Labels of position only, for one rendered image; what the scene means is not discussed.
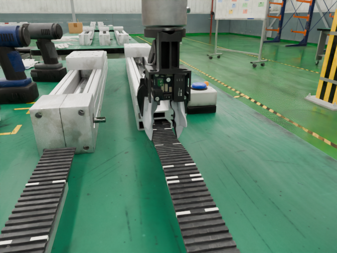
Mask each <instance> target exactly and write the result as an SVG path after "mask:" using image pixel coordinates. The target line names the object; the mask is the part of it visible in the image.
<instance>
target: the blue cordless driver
mask: <svg viewBox="0 0 337 253"><path fill-rule="evenodd" d="M30 43H31V37H30V33H29V31H28V29H27V28H26V27H25V26H0V65H1V67H2V70H3V72H4V75H5V77H4V78H0V104H6V103H31V102H33V101H34V100H35V99H36V98H37V97H39V92H38V87H37V84H36V82H32V79H31V78H30V77H27V76H26V74H25V72H24V71H25V69H26V68H25V66H24V63H23V61H22V58H21V55H20V53H19V51H17V50H15V48H22V47H28V46H29V44H30Z"/></svg>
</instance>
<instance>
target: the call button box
mask: <svg viewBox="0 0 337 253"><path fill-rule="evenodd" d="M216 104H217V91H216V90H215V89H213V88H212V87H210V86H207V87H206V88H203V89H197V88H192V86H191V101H189V102H188V104H187V108H186V111H187V114H199V113H215V112H216Z"/></svg>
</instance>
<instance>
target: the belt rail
mask: <svg viewBox="0 0 337 253"><path fill-rule="evenodd" d="M68 189H69V188H68V182H66V184H65V187H64V190H63V194H62V197H61V200H60V203H59V207H58V210H57V213H56V216H55V220H54V223H53V226H52V230H51V233H50V236H49V239H48V243H47V246H46V249H45V252H44V253H51V250H52V246H53V243H54V239H55V235H56V232H57V228H58V225H59V221H60V218H61V214H62V210H63V207H64V203H65V200H66V196H67V192H68Z"/></svg>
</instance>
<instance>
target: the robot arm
mask: <svg viewBox="0 0 337 253"><path fill-rule="evenodd" d="M187 4H188V0H141V13H142V25H143V26H144V27H146V29H144V37H147V38H155V40H153V42H152V45H151V49H150V52H149V56H148V60H147V65H145V69H144V70H143V73H144V74H145V76H144V78H140V83H139V86H138V89H137V102H138V106H139V110H140V114H141V118H142V122H143V126H144V130H145V132H146V134H147V136H148V138H149V139H150V141H152V138H153V123H154V117H153V115H154V112H155V111H156V109H157V101H160V100H170V106H171V108H172V109H173V111H174V114H173V119H174V121H175V124H174V130H175V134H176V138H179V137H180V135H181V133H182V131H183V128H184V127H185V128H186V127H187V120H186V115H187V111H186V108H187V104H188V102H189V101H191V73H192V71H191V70H190V69H189V68H187V67H186V66H185V65H183V64H180V42H182V38H183V37H186V29H183V27H185V26H186V25H187V13H190V12H191V8H190V7H187ZM188 79H189V86H188ZM151 94H152V96H151Z"/></svg>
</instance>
